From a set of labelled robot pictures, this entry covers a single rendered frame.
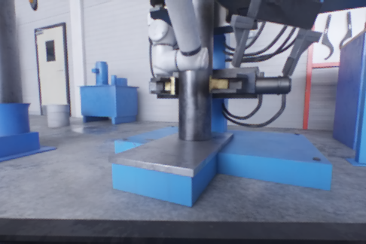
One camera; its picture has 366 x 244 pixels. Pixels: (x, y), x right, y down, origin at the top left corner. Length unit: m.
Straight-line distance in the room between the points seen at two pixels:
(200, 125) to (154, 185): 0.50
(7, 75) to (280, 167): 1.80
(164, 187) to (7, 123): 1.29
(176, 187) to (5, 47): 1.51
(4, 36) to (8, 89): 0.36
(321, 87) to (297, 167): 2.26
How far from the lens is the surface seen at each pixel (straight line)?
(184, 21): 0.72
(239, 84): 1.10
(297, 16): 0.50
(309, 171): 1.07
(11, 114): 1.80
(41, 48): 6.16
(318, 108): 3.22
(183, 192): 0.78
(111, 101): 3.37
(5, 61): 1.84
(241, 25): 0.46
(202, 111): 1.16
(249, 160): 1.06
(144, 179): 0.85
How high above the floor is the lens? 0.39
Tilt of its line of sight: 6 degrees down
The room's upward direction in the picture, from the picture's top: straight up
